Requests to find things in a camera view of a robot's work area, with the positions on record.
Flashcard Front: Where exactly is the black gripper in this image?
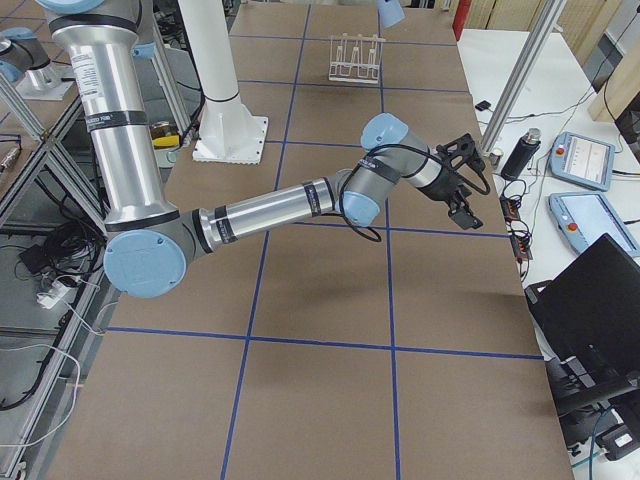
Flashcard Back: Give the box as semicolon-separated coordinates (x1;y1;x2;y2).
419;169;483;230

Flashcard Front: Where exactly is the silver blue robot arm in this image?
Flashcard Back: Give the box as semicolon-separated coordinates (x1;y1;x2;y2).
43;1;491;298
376;0;405;29

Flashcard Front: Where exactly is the black water bottle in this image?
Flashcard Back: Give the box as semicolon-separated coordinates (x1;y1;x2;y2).
500;128;541;181

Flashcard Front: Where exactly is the small black device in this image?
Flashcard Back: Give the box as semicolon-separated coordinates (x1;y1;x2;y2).
475;100;491;111

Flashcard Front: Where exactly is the near teach pendant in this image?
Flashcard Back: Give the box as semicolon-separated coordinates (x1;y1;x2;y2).
548;192;639;258

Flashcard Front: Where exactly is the teach pendant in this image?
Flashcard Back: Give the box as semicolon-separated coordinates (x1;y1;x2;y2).
548;131;616;192
548;192;639;258

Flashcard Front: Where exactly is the far teach pendant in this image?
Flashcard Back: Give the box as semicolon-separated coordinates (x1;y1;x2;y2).
548;131;616;192

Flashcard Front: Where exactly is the black laptop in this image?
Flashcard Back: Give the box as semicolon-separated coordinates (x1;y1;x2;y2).
524;232;640;369

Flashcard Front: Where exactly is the white pot with yellow item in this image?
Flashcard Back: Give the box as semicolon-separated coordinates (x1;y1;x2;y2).
149;121;181;168

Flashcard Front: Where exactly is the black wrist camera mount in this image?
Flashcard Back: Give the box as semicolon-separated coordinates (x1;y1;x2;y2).
436;133;486;173

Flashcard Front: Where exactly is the aluminium frame post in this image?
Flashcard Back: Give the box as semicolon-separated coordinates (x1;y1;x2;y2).
480;0;567;156

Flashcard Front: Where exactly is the white wire cup holder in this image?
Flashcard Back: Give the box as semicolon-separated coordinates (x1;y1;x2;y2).
328;33;386;85

